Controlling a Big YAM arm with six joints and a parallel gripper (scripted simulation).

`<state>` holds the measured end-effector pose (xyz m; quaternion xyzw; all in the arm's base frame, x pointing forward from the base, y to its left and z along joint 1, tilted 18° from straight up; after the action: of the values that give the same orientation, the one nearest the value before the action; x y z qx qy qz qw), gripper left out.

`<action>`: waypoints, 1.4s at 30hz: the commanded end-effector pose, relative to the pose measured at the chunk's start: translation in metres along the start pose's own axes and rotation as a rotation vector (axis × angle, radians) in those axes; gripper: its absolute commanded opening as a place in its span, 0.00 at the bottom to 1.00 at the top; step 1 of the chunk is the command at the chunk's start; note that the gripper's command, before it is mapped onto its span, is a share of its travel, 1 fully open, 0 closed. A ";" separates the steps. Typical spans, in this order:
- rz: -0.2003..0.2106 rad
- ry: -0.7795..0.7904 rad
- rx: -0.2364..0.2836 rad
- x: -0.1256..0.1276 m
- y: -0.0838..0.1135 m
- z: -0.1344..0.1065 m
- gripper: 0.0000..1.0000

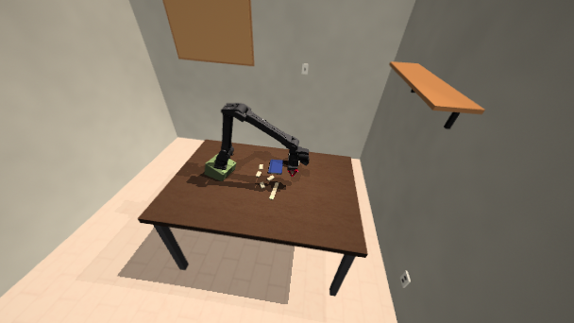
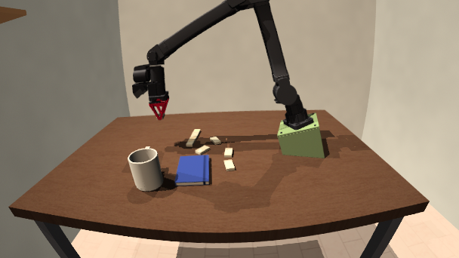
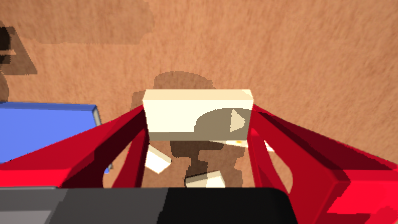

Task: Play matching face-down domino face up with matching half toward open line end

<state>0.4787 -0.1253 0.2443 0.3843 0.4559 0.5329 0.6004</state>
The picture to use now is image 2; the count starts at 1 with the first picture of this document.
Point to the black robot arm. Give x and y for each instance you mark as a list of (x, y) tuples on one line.
[(283, 92)]

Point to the white mug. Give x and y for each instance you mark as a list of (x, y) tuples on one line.
[(147, 176)]

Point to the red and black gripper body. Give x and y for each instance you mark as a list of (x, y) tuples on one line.
[(161, 92)]

